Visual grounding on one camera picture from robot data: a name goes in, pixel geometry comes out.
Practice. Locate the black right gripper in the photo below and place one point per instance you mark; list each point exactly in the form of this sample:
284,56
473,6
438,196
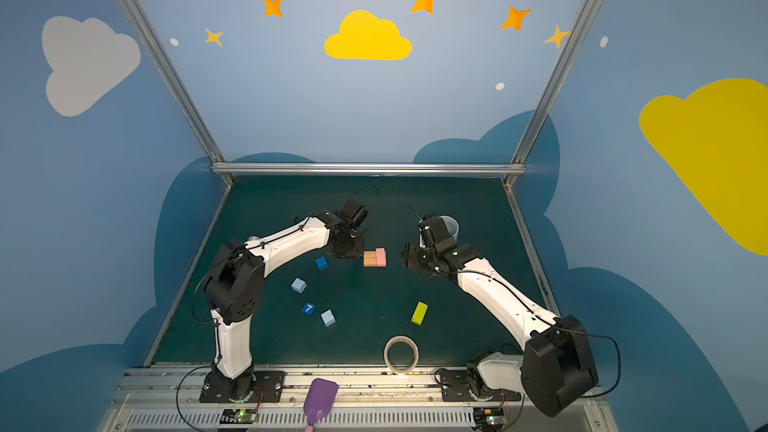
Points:
417,256

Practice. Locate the roll of tape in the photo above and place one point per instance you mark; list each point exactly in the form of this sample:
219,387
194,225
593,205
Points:
401,355

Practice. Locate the translucent plastic mug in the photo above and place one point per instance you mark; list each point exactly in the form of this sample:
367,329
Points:
451,226

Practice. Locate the pink wooden block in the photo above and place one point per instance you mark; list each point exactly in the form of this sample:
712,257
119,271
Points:
381,257

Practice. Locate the purple plastic scoop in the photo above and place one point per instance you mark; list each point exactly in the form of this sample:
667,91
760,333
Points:
319,401

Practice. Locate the left side frame rail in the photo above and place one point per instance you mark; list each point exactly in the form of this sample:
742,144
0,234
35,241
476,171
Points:
188,216

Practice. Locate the right side frame rail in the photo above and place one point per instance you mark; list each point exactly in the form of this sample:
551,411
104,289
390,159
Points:
531,252

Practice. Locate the blue number seven cube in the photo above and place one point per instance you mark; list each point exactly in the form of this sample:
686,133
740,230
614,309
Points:
308,308

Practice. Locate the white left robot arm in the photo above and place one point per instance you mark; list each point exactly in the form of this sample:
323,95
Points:
234,287

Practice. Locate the dark blue wooden cube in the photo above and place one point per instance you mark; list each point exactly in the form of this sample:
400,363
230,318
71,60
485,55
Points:
321,263

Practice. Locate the lime green wooden block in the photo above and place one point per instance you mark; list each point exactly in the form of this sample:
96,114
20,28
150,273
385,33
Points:
419,313

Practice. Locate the aluminium corner post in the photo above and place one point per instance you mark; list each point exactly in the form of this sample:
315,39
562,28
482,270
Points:
155,47
583,20

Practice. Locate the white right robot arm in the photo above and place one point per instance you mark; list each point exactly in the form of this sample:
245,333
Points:
556,366

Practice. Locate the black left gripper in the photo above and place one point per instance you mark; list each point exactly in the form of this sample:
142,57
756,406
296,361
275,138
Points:
347,243

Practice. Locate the aluminium back frame rail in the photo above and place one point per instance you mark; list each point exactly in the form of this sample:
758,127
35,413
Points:
365,169

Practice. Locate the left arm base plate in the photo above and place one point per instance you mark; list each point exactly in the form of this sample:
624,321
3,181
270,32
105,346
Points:
250,387

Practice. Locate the aluminium left corner post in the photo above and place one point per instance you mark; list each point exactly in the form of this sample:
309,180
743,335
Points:
155,47

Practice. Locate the front aluminium rail bed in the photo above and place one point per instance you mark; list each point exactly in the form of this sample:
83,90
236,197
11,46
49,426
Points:
369,398

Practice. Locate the aluminium right corner post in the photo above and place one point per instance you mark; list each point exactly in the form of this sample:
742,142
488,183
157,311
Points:
583,20

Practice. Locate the pale blue wooden cube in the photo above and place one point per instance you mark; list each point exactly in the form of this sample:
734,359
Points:
328,318

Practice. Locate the light blue wooden cube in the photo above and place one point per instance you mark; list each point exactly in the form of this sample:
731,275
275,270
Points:
298,285

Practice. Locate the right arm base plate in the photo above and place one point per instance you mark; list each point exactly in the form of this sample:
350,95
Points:
462,385

